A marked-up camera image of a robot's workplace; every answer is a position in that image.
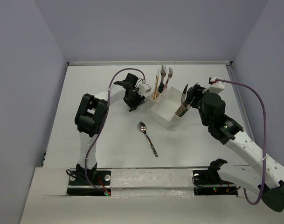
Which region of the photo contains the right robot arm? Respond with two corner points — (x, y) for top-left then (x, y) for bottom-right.
(182, 79), (284, 212)

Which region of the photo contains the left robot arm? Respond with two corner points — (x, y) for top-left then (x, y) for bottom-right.
(75, 73), (151, 184)

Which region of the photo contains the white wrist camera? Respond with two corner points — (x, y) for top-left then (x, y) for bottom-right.
(202, 77), (225, 94)
(137, 83), (152, 96)

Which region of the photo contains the teal-handled knife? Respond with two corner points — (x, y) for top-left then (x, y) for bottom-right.
(179, 84), (188, 117)

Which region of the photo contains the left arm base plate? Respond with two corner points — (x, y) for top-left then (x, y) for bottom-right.
(66, 169), (111, 196)

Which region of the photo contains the white chopstick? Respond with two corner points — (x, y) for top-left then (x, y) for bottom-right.
(153, 69), (160, 100)

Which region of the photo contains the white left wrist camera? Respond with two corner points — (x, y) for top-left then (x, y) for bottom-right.
(137, 83), (152, 96)

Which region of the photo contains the black-handled spoon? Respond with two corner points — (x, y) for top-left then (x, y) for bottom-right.
(138, 121), (158, 157)

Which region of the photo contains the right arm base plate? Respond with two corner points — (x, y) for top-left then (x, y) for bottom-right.
(192, 169), (238, 196)

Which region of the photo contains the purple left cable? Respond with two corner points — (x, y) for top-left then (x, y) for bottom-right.
(84, 68), (147, 194)

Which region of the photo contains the pink-handled knife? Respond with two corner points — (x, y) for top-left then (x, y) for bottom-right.
(176, 103), (184, 116)

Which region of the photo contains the pink-handled fork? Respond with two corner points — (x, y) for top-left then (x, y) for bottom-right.
(160, 65), (166, 84)

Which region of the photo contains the teal-handled fork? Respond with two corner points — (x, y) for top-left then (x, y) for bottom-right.
(163, 67), (173, 90)

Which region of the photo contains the white utensil caddy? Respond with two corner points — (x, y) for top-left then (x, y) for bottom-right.
(148, 87), (183, 129)

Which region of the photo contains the black-handled fork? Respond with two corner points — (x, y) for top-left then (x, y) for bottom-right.
(158, 84), (164, 93)

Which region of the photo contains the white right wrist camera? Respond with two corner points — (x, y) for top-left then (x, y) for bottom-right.
(202, 77), (225, 94)

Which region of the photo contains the orange chopstick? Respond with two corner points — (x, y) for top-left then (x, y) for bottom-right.
(152, 76), (159, 101)
(152, 78), (158, 101)

